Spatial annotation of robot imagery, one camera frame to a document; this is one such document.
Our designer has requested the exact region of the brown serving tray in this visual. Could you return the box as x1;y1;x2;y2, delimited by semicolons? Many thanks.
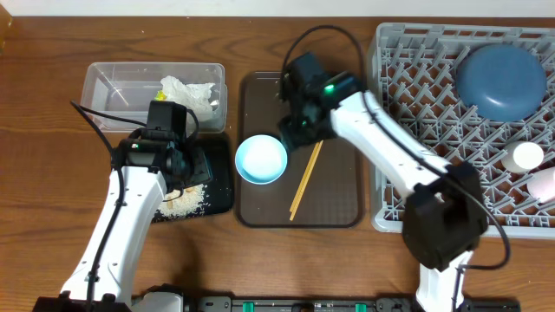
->
235;72;363;228

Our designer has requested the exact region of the white tissue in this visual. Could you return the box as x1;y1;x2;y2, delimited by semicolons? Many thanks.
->
160;75;219;121

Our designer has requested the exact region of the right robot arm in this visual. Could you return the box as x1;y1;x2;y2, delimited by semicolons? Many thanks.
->
279;69;488;311

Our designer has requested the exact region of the black waste tray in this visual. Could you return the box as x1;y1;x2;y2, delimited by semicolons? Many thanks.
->
152;134;234;224

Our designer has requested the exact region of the light blue bowl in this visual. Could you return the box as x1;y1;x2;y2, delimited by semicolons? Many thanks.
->
234;134;288;185

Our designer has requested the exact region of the rice pile with nuts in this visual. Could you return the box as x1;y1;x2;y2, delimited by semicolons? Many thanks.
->
158;185;207;218

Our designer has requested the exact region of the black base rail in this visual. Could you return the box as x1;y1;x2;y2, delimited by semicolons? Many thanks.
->
129;283;521;312

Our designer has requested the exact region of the clear plastic bin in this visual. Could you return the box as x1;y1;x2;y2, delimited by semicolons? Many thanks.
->
81;62;227;133

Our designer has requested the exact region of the yellow snack wrapper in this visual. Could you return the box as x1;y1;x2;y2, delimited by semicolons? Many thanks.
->
154;90;167;101

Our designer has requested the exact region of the grey dishwasher rack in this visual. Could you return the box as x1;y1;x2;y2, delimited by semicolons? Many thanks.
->
368;23;554;239

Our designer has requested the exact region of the pink cup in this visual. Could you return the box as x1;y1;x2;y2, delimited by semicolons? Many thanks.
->
526;167;555;203

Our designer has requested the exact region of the wooden chopstick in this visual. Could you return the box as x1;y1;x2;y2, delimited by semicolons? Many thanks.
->
290;140;323;221
291;140;324;222

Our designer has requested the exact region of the dark blue bowl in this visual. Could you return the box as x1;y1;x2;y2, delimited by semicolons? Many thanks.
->
455;44;547;122

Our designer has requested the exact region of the cream white cup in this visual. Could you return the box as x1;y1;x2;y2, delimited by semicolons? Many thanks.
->
501;141;544;173

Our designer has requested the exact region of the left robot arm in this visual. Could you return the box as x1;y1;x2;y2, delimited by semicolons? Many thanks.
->
34;138;212;311

